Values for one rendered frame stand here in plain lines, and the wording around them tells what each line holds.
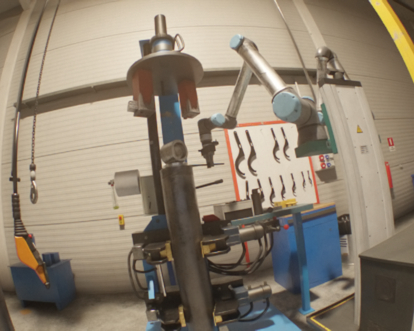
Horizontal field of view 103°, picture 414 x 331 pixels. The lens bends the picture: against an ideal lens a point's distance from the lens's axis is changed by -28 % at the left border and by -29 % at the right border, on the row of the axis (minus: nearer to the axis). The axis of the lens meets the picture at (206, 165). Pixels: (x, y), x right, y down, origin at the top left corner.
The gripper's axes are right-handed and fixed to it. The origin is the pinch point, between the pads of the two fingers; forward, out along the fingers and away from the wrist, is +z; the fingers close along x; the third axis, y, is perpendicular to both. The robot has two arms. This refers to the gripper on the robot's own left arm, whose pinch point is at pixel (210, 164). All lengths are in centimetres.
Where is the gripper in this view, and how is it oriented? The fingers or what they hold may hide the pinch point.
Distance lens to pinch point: 163.8
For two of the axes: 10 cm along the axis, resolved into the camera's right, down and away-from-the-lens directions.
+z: 1.6, 9.7, -1.6
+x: 5.0, -2.2, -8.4
